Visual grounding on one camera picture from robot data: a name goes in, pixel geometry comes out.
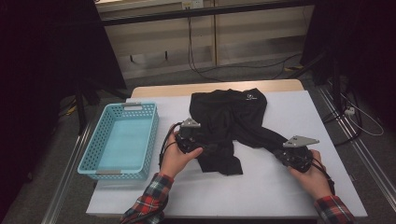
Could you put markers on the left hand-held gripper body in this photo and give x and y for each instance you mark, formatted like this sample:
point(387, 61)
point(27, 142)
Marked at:
point(186, 140)

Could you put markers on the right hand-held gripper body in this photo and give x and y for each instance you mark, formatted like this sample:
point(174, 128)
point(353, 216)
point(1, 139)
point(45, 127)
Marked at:
point(295, 158)

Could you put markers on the black shorts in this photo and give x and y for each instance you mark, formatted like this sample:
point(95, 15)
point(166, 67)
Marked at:
point(230, 118)

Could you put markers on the light blue plastic basket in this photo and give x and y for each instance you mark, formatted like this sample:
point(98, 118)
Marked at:
point(124, 143)

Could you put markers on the person's left hand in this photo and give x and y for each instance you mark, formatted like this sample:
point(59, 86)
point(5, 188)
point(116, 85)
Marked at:
point(176, 160)

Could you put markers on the person's right hand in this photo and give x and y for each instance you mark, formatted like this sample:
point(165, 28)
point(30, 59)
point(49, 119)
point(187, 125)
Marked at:
point(314, 182)

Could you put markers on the black cloth garment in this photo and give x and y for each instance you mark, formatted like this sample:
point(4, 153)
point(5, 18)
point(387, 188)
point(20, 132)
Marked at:
point(186, 199)

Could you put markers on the wooden table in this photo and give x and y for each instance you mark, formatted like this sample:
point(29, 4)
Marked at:
point(162, 90)

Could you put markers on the white plug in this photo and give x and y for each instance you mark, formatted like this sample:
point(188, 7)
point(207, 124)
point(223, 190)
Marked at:
point(350, 111)

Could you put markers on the beige cabinet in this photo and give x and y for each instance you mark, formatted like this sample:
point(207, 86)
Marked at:
point(249, 37)

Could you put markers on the black horizontal bar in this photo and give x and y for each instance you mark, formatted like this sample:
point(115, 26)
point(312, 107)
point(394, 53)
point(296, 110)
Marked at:
point(202, 11)

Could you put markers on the black curtain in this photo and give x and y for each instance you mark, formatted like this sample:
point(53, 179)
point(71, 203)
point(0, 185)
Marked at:
point(358, 37)
point(46, 46)

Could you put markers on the metal floor rail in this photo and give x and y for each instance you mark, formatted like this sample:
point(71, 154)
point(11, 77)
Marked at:
point(365, 155)
point(66, 177)

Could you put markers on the white wall socket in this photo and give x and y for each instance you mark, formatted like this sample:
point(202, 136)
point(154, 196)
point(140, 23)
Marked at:
point(193, 4)

